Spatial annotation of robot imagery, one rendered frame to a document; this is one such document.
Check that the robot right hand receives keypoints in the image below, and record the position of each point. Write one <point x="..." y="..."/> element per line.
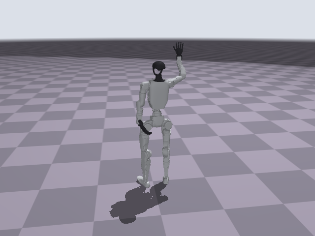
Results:
<point x="178" y="50"/>

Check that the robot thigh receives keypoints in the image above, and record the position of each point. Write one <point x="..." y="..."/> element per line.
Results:
<point x="144" y="138"/>
<point x="166" y="132"/>

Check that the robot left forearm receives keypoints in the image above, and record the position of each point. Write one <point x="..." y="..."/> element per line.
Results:
<point x="139" y="112"/>

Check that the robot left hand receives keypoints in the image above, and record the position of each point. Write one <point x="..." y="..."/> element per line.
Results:
<point x="143" y="128"/>

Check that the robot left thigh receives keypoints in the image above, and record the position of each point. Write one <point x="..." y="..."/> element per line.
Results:
<point x="144" y="138"/>

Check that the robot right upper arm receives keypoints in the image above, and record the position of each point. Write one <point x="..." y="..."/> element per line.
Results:
<point x="175" y="80"/>

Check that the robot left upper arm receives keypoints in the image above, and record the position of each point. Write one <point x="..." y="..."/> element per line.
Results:
<point x="142" y="95"/>

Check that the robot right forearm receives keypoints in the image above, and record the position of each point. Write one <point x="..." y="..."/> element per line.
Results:
<point x="180" y="66"/>

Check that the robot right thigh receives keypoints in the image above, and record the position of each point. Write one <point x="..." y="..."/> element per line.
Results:
<point x="166" y="132"/>

